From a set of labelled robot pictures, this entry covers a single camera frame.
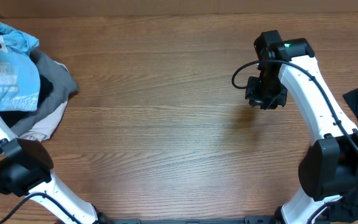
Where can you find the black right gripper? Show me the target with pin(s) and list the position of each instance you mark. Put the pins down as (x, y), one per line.
(256, 100)

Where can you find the light blue printed t-shirt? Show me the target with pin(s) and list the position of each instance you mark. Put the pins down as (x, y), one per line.
(19, 77)

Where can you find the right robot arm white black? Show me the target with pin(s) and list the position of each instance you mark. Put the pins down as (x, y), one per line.
(328, 173)

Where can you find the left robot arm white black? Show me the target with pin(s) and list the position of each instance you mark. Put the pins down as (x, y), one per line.
(26, 168)

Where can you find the folded black garment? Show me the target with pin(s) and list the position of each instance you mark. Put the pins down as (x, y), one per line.
(12, 117)

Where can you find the folded grey garment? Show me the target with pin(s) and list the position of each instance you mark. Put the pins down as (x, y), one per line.
(54, 84)

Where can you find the folded white garment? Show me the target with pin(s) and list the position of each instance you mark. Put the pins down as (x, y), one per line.
(47, 126)

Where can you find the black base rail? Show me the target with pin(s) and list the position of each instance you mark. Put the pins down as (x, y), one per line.
(179, 221)

